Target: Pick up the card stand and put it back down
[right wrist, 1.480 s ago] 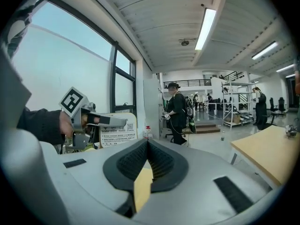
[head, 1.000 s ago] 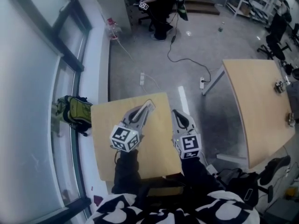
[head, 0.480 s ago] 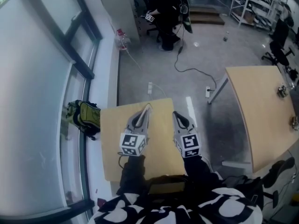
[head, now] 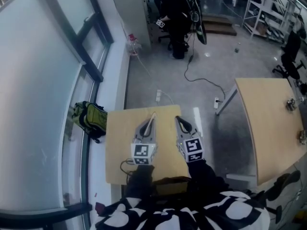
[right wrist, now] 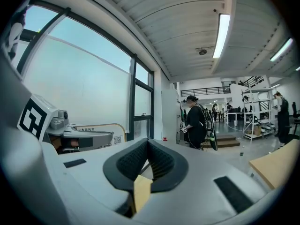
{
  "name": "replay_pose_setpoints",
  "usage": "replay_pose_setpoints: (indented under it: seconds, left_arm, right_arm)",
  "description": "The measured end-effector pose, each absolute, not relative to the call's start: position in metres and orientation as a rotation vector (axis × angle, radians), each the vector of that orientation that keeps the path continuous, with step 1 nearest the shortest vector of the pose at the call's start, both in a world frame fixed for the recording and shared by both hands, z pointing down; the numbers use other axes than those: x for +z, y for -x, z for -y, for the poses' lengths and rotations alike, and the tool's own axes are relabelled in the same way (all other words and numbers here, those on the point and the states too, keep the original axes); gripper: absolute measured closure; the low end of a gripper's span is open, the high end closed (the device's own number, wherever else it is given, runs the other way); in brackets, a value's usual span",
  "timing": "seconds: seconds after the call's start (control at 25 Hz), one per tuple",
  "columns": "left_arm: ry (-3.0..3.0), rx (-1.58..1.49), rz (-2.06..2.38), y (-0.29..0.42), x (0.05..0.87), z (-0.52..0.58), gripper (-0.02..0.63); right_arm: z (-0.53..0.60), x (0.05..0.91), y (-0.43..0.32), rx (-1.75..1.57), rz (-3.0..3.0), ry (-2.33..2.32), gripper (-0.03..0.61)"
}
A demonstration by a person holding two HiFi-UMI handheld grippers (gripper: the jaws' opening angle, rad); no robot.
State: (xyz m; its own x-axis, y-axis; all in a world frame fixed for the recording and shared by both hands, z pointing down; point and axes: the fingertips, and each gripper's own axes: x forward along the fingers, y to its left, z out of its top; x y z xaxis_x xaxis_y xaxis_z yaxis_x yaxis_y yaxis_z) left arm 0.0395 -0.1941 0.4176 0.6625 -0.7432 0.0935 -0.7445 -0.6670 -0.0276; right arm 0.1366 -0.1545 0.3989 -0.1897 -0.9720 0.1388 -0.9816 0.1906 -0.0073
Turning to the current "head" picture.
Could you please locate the small metal gadget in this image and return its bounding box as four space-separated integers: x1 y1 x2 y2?
285 97 298 112
298 129 307 145

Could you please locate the person's right forearm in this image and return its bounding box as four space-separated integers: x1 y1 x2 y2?
187 159 226 194

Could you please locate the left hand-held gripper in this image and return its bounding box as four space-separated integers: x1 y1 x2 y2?
130 118 159 165

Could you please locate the wooden step platform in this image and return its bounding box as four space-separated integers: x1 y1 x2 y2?
201 14 238 36

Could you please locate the white floor cable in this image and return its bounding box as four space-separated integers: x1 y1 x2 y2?
159 91 175 105
134 54 152 78

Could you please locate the dark red cloth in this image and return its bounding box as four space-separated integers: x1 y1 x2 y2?
95 201 106 215

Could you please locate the black window frame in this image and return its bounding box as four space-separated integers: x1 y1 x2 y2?
0 204 93 230
35 0 113 82

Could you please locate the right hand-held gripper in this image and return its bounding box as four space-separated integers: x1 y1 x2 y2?
174 115 205 163

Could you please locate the white metal shelf rack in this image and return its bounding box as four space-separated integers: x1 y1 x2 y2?
242 0 303 43

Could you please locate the curved wooden table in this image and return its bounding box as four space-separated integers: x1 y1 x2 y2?
215 78 307 186

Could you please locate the clear bottle with red cap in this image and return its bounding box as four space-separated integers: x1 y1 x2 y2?
126 34 142 57

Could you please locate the square wooden table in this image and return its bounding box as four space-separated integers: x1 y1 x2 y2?
105 104 191 185

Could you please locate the black office chair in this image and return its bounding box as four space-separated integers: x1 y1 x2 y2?
272 30 307 80
249 170 302 225
153 0 173 50

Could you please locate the person's black white patterned shirt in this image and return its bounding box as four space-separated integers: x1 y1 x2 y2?
90 189 271 230

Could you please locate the green black backpack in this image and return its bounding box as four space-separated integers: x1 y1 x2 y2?
71 101 108 144

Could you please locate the thin dark gripper cable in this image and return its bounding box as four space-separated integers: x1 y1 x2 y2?
119 159 135 177

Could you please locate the black floor cable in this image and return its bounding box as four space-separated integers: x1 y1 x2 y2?
184 54 226 100

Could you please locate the person's left forearm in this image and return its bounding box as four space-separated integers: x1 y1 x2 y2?
126 164 155 198

